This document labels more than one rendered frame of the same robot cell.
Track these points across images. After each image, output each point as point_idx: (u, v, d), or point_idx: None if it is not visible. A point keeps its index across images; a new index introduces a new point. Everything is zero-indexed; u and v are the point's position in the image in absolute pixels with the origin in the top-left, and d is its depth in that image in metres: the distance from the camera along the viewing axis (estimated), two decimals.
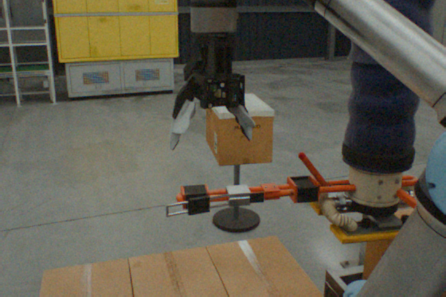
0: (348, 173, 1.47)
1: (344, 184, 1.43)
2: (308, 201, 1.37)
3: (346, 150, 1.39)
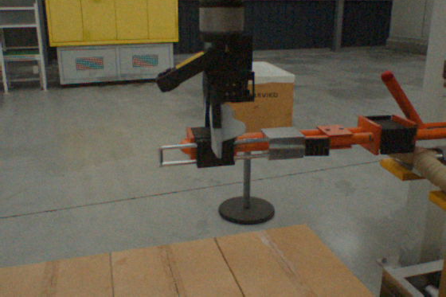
0: None
1: None
2: (399, 153, 0.83)
3: None
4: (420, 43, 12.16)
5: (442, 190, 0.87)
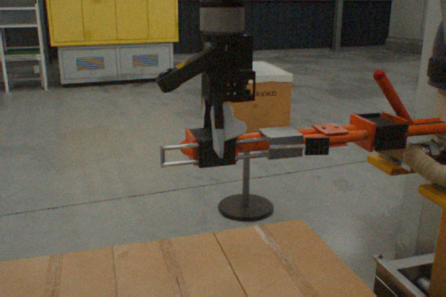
0: (436, 107, 0.96)
1: (436, 123, 0.92)
2: (392, 149, 0.86)
3: (445, 66, 0.88)
4: (420, 43, 12.21)
5: (431, 184, 0.90)
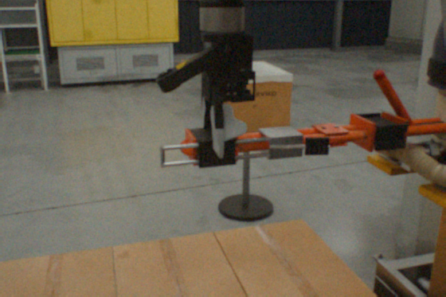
0: (436, 107, 0.96)
1: (436, 123, 0.92)
2: (392, 149, 0.86)
3: (445, 66, 0.88)
4: (420, 43, 12.21)
5: (431, 184, 0.90)
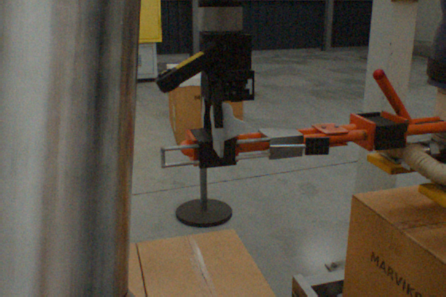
0: (436, 107, 0.97)
1: (436, 122, 0.92)
2: (392, 148, 0.86)
3: (444, 65, 0.88)
4: None
5: (431, 183, 0.91)
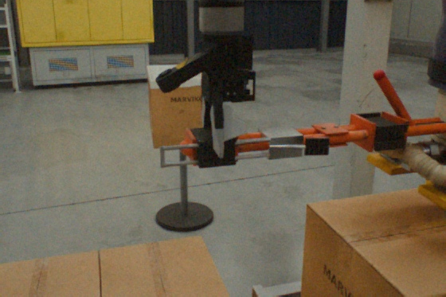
0: (436, 107, 0.96)
1: (436, 123, 0.92)
2: (392, 149, 0.86)
3: (445, 66, 0.88)
4: (406, 44, 12.08)
5: (431, 184, 0.90)
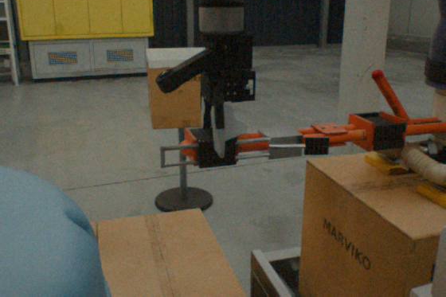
0: (434, 107, 0.97)
1: (434, 122, 0.93)
2: (390, 148, 0.86)
3: (442, 66, 0.89)
4: (406, 39, 12.07)
5: (428, 183, 0.91)
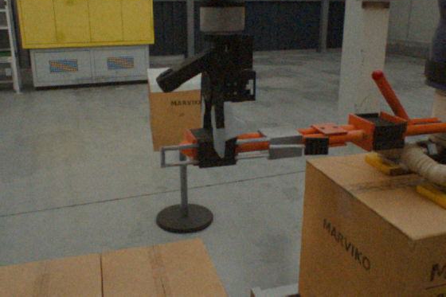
0: (434, 107, 0.97)
1: (434, 123, 0.93)
2: (390, 149, 0.86)
3: (442, 66, 0.89)
4: (406, 44, 12.11)
5: (428, 183, 0.91)
